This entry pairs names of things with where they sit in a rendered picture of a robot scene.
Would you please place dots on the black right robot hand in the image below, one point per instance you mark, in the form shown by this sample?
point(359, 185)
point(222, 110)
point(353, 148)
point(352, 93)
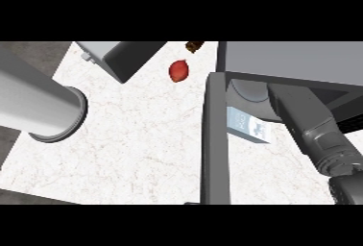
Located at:
point(350, 190)

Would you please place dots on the dark grey microwave door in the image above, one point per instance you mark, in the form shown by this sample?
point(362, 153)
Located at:
point(216, 141)

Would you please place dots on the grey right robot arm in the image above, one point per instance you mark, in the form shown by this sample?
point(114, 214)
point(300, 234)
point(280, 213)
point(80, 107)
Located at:
point(308, 121)

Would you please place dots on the pale blue milk carton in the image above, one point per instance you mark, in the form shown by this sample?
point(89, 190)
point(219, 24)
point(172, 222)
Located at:
point(250, 125)

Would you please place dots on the red fruit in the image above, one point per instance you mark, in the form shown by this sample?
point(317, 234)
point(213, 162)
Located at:
point(179, 71)

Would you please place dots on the brown food item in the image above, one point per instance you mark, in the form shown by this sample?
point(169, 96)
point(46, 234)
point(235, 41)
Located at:
point(194, 46)

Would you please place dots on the pale grey boxy appliance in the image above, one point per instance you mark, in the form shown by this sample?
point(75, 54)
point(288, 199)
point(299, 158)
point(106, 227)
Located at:
point(126, 59)

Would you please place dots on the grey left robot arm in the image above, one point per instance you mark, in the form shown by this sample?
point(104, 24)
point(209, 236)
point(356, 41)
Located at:
point(33, 102)

